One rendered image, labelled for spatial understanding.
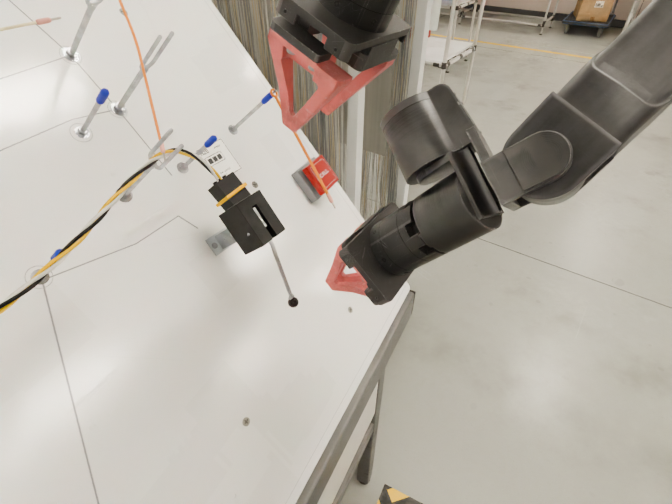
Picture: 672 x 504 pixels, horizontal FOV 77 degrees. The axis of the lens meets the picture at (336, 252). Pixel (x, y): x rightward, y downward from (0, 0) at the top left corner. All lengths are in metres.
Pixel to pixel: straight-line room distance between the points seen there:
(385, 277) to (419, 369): 1.40
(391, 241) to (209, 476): 0.32
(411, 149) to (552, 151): 0.11
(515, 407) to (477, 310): 0.48
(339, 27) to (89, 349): 0.37
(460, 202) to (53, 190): 0.40
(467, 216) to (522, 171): 0.05
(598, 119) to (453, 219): 0.11
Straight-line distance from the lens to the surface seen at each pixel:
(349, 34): 0.32
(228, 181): 0.50
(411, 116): 0.36
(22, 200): 0.51
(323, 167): 0.68
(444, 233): 0.35
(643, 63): 0.35
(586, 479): 1.75
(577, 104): 0.34
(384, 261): 0.39
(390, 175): 1.52
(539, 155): 0.32
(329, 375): 0.63
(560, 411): 1.84
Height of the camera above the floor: 1.43
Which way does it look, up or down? 40 degrees down
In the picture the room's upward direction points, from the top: straight up
